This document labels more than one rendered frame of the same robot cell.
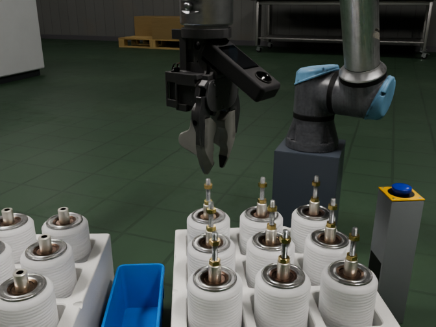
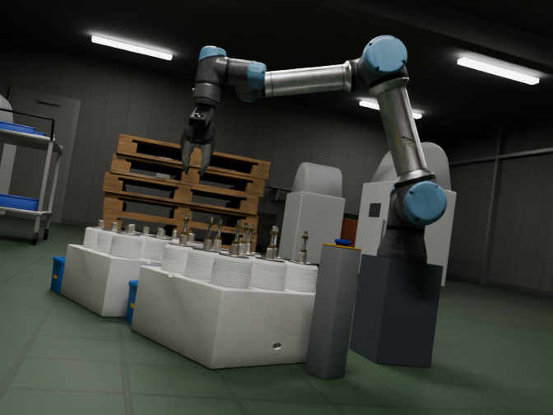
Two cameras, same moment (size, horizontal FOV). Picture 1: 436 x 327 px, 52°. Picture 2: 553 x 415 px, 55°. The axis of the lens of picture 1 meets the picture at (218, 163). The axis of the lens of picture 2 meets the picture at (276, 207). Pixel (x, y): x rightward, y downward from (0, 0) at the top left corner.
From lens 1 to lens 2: 1.37 m
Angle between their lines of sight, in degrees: 56
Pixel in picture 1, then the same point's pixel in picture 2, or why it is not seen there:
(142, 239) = not seen: hidden behind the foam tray
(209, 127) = (187, 146)
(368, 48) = (398, 153)
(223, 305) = (169, 252)
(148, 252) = not seen: hidden behind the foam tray
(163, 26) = not seen: outside the picture
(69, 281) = (159, 256)
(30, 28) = (438, 245)
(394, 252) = (321, 295)
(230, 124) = (205, 151)
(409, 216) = (332, 260)
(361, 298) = (218, 263)
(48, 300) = (128, 240)
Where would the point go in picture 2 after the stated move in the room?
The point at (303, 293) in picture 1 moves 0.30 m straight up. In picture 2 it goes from (198, 254) to (216, 137)
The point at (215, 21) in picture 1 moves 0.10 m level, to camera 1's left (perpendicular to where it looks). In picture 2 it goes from (197, 95) to (180, 98)
